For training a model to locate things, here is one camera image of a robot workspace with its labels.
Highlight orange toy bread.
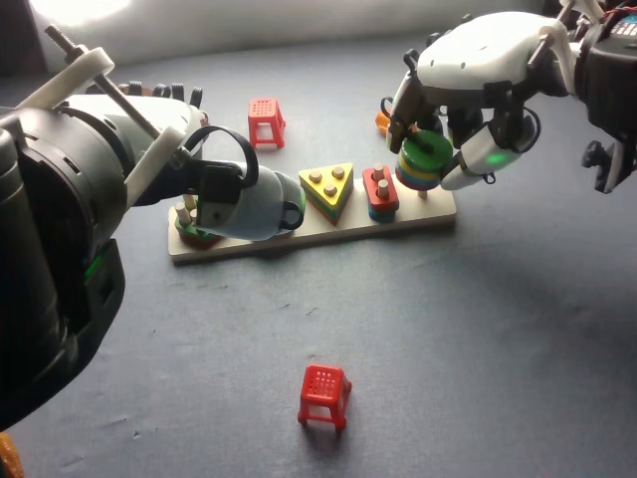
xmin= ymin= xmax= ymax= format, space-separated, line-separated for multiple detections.
xmin=0 ymin=431 xmax=25 ymax=478

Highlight red toy stool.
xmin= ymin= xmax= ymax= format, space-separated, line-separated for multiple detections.
xmin=247 ymin=97 xmax=288 ymax=149
xmin=297 ymin=363 xmax=353 ymax=432

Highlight wooden peg board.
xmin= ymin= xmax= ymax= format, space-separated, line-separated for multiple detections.
xmin=168 ymin=162 xmax=458 ymax=268

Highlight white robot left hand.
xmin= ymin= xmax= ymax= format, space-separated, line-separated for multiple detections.
xmin=62 ymin=79 xmax=306 ymax=244

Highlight yellow-topped triangle block stack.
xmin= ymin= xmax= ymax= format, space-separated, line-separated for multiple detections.
xmin=297 ymin=161 xmax=355 ymax=228

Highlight red-topped oblong block stack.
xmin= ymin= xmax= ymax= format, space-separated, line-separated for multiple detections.
xmin=361 ymin=163 xmax=402 ymax=225

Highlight colourful rings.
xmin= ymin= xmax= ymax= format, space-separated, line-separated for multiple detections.
xmin=394 ymin=129 xmax=455 ymax=193

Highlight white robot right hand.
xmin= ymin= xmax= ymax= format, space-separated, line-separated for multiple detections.
xmin=380 ymin=12 xmax=568 ymax=193

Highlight white backdrop sheet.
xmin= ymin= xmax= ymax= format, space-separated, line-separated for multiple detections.
xmin=27 ymin=0 xmax=479 ymax=69

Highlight grey table cloth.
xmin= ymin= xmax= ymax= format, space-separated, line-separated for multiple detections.
xmin=0 ymin=34 xmax=637 ymax=478

